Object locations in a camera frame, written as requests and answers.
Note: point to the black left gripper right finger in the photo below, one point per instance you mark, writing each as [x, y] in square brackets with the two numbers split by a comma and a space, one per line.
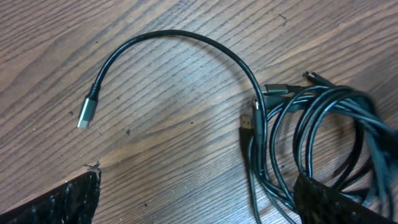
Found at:
[317, 203]

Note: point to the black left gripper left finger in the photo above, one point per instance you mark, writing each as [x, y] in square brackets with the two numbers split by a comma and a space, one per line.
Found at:
[75, 201]

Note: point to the black USB-C cable silver plug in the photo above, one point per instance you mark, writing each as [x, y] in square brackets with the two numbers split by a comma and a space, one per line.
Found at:
[90, 102]

